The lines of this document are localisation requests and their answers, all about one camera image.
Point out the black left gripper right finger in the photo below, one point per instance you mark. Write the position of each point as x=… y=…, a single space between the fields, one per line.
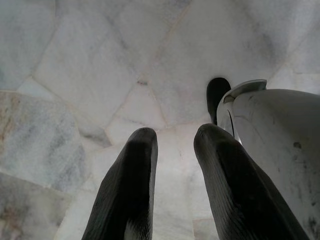
x=232 y=180

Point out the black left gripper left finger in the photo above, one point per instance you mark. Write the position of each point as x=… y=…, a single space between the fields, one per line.
x=130 y=180

